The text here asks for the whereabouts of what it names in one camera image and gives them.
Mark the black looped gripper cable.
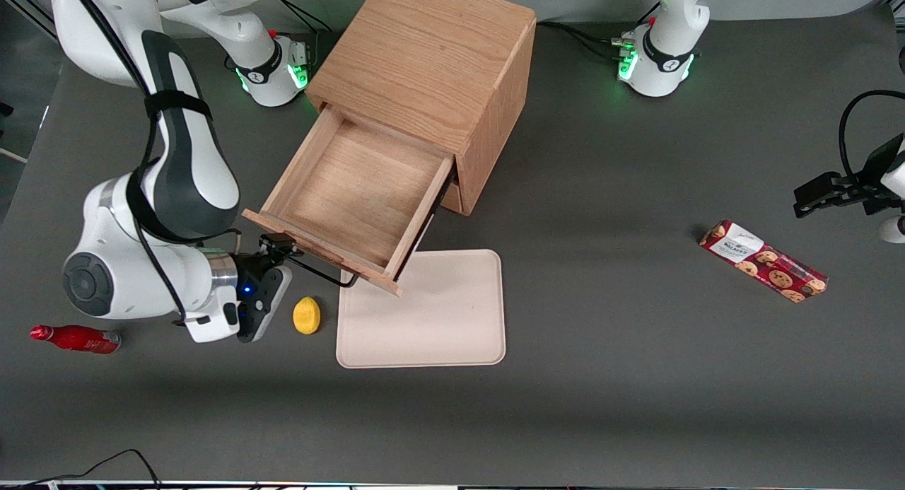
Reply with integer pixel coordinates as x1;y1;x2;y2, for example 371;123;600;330
839;89;905;184

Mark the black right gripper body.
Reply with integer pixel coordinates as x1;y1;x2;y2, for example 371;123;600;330
235;251;279;339

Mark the beige rectangular tray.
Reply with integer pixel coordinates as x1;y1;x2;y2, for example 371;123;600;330
336;249;507;370

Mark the black arm base cable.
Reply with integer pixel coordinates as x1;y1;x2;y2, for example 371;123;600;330
271;0;338;35
536;20;630;47
569;29;624;62

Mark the wooden cabinet body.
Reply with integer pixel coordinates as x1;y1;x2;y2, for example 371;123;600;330
305;0;537;217

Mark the yellow lemon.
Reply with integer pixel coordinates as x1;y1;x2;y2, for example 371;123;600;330
293;296;322;336

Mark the dark grey table mat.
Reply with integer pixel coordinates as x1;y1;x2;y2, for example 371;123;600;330
0;8;905;488

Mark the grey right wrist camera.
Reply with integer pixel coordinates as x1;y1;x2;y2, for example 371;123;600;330
244;265;293;344

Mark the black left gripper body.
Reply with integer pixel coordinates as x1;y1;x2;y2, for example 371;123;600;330
858;132;905;216

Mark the red tartan cookie box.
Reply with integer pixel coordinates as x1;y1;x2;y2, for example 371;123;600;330
699;220;829;304

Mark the thin black cable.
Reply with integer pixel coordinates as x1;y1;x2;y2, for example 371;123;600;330
28;448;163;488

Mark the aluminium frame rail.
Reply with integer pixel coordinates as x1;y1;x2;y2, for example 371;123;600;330
0;0;60;42

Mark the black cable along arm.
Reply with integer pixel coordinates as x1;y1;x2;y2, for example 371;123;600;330
62;0;245;328

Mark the red bottle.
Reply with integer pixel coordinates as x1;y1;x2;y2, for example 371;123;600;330
30;324;123;356

